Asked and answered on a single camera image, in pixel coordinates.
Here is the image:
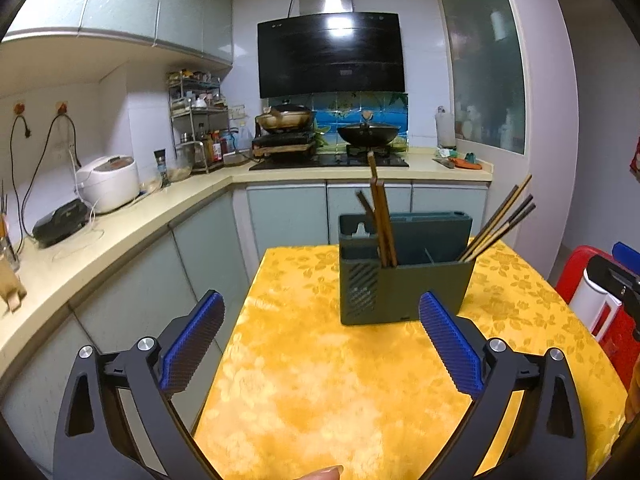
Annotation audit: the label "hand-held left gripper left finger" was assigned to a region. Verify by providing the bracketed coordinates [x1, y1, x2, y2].
[52, 289, 226, 480]

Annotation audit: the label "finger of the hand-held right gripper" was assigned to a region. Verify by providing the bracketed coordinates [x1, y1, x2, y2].
[605, 266, 640, 311]
[612, 241, 640, 263]

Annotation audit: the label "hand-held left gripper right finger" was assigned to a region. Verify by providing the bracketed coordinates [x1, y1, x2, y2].
[417, 291, 588, 480]

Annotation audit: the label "dark green utensil holder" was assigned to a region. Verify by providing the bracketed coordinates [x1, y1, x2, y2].
[338, 211, 475, 327]

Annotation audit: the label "light bamboo chopstick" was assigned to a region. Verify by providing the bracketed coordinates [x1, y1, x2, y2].
[457, 174, 533, 262]

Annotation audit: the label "person's right hand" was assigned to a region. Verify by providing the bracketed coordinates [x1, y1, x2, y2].
[624, 360, 640, 423]

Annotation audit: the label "person's left hand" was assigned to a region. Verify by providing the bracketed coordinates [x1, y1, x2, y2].
[287, 465, 345, 480]

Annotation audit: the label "white electric kettle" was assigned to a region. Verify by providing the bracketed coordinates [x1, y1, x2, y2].
[569, 254, 623, 337]

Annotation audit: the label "red plastic chair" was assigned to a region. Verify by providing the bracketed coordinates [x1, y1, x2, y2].
[555, 245, 640, 396]

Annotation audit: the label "grey base cabinets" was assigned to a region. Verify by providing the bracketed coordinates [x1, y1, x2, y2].
[0, 180, 490, 476]

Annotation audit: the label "beige kitchen countertop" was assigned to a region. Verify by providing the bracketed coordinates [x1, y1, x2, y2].
[0, 147, 493, 381]

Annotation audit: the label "white rice cooker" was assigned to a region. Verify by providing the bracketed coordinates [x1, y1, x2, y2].
[75, 155, 141, 213]

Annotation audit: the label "black sandwich maker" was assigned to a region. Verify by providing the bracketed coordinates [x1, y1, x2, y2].
[31, 199, 91, 248]

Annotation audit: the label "white plastic bottle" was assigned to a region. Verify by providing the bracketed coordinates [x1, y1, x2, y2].
[434, 105, 457, 148]

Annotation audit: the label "black portable stove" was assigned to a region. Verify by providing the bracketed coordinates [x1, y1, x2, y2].
[251, 131, 317, 150]

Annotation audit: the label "black gas hob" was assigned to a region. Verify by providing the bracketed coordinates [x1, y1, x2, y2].
[249, 152, 410, 169]

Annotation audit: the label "black wok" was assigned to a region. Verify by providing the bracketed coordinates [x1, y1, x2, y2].
[337, 122, 401, 147]

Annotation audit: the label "metal spice rack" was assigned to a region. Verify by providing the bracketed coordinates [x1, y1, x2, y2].
[166, 70, 235, 173]

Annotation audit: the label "frying pan with lid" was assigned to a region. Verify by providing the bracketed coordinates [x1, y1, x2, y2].
[255, 104, 317, 133]

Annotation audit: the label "frosted glass door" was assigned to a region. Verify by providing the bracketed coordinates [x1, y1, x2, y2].
[436, 0, 527, 156]

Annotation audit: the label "blue landscape tile mural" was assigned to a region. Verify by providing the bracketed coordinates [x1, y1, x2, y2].
[264, 91, 410, 151]

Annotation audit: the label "black range hood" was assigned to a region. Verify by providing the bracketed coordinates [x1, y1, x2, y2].
[257, 12, 405, 99]

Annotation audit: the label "black power cable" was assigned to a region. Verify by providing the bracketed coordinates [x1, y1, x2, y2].
[22, 114, 81, 241]
[10, 115, 33, 253]

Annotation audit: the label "grey wall cabinets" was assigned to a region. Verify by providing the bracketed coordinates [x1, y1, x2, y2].
[0, 0, 235, 67]

